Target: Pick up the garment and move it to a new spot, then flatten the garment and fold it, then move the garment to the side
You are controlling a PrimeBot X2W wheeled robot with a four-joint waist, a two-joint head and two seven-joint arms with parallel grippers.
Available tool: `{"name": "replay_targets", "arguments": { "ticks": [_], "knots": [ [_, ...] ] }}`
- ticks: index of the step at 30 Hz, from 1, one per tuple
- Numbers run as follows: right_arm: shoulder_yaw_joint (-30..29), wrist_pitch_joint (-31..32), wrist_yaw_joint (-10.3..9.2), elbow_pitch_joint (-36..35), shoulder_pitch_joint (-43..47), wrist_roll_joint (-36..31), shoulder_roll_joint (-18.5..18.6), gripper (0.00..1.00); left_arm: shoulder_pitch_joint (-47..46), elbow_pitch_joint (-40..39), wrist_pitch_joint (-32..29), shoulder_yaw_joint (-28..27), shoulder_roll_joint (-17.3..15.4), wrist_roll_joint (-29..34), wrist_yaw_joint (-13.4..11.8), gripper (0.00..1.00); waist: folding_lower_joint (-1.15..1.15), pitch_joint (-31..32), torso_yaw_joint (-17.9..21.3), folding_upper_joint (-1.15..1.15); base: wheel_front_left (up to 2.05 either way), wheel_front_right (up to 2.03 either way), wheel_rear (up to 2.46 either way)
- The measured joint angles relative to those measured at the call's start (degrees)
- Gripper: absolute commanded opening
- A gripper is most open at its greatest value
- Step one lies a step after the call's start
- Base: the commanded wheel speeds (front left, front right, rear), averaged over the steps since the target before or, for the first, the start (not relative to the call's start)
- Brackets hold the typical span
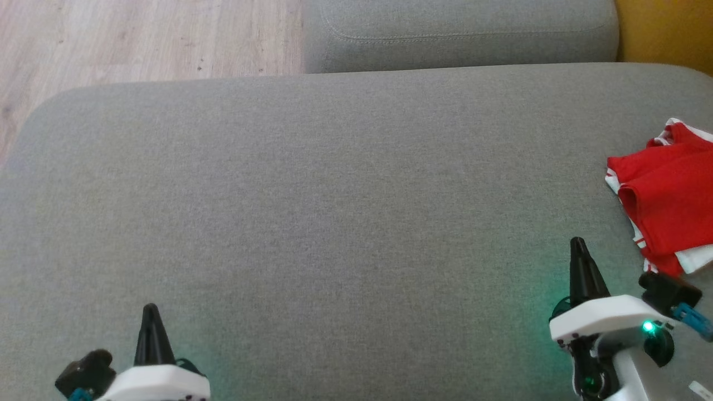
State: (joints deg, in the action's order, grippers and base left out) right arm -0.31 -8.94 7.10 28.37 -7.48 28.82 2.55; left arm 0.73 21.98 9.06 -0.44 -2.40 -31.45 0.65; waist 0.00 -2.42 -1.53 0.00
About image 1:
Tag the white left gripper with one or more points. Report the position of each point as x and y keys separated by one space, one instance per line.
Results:
x=156 y=384

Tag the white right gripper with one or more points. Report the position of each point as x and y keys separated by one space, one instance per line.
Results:
x=607 y=317

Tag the red white-sleeved t-shirt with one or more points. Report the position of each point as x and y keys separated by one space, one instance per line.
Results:
x=668 y=206

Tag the red Bulls 23 shorts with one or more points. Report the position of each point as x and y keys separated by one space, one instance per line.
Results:
x=684 y=133

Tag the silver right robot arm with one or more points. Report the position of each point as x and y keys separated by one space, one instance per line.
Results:
x=638 y=373

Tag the large grey sofa seat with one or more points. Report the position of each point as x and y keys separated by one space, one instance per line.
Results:
x=306 y=223

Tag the yellow panel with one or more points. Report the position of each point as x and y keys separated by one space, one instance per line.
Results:
x=668 y=28

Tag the grey sofa cushion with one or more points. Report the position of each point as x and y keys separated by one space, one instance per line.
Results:
x=462 y=33

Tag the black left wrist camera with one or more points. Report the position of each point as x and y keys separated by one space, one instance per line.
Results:
x=86 y=370

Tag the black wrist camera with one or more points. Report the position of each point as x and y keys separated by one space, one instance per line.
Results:
x=86 y=370
x=668 y=292

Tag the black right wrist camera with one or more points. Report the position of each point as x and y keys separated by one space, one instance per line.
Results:
x=668 y=292

